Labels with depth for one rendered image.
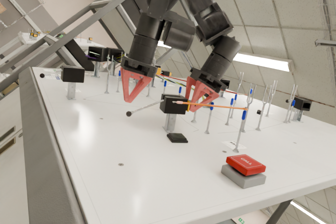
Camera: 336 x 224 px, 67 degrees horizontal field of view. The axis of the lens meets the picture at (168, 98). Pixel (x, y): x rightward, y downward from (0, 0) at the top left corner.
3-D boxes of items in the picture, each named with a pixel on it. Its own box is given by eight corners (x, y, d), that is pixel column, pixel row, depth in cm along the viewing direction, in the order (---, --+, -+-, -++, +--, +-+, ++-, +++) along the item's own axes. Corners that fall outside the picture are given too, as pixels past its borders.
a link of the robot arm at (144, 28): (141, 9, 59) (143, 5, 53) (169, 19, 60) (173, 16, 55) (133, 38, 60) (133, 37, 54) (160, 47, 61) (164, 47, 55)
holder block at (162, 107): (159, 108, 65) (161, 93, 64) (179, 109, 67) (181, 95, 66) (164, 113, 61) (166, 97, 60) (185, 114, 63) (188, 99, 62)
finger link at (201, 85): (192, 111, 69) (211, 82, 69) (204, 120, 63) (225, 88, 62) (173, 99, 67) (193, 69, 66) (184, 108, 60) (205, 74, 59)
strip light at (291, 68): (289, 63, 338) (292, 59, 340) (223, 51, 441) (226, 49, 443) (291, 73, 347) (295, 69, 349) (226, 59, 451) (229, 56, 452)
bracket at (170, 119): (162, 126, 66) (164, 108, 65) (170, 127, 67) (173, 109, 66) (167, 133, 62) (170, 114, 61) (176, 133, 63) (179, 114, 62)
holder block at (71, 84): (37, 95, 77) (39, 63, 75) (79, 96, 83) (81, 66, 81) (39, 99, 73) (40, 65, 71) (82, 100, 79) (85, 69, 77)
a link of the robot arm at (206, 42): (192, 26, 63) (222, 8, 62) (193, 37, 75) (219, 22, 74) (216, 67, 63) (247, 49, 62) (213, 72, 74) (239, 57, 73)
